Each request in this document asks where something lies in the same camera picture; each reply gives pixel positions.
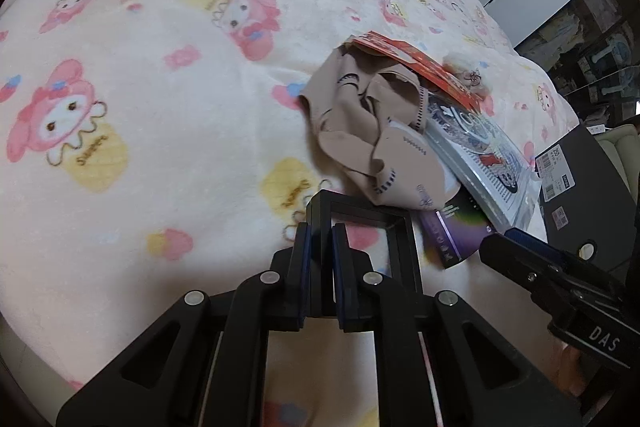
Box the dotted cartoon painting kit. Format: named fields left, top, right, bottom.
left=422, top=89, right=543, bottom=228

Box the red printed packet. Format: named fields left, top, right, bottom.
left=347, top=32, right=488, bottom=112

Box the white fluffy keychain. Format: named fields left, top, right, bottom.
left=442, top=52, right=493, bottom=100

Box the dark glass display cabinet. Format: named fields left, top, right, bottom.
left=520, top=0, right=640, bottom=108

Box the beige stitched cloth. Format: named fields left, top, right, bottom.
left=299, top=44, right=463, bottom=212

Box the black cardboard box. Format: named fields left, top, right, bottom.
left=534, top=124, right=640, bottom=279

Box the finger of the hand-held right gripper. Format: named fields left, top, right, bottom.
left=504, top=228, right=573, bottom=268
left=479, top=234, right=626, bottom=308

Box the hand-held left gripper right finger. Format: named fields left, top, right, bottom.
left=331, top=223, right=583, bottom=427

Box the black rectangular frame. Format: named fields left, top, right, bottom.
left=305, top=189, right=425, bottom=318

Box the pink cartoon printed blanket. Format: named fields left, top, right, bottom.
left=0, top=0, right=581, bottom=427

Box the purple and black packet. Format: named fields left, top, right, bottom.
left=417, top=202, right=501, bottom=270

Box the cream sofa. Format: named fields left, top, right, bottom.
left=597, top=122, right=640, bottom=208

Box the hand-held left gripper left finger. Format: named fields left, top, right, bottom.
left=55, top=222, right=321, bottom=427

